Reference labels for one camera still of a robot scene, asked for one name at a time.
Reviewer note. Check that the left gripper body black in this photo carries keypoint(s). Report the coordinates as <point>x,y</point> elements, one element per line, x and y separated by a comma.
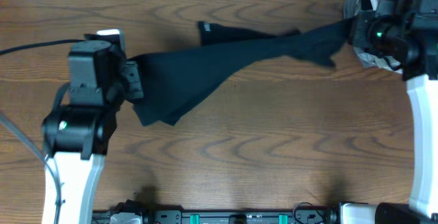
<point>131,73</point>

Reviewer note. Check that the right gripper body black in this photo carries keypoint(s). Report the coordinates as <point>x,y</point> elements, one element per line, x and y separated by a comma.
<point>361,38</point>

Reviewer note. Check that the black t-shirt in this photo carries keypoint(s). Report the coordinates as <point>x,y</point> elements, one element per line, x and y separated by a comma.
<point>176,82</point>

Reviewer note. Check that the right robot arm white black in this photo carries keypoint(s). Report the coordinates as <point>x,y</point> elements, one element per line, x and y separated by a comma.
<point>405,30</point>

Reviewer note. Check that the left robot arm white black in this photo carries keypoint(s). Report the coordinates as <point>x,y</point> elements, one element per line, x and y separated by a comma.
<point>77,133</point>

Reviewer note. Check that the pile of clothes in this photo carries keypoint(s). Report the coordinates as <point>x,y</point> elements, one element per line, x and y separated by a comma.
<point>365,10</point>

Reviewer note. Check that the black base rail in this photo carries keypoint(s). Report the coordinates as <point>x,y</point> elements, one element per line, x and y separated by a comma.
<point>135,212</point>

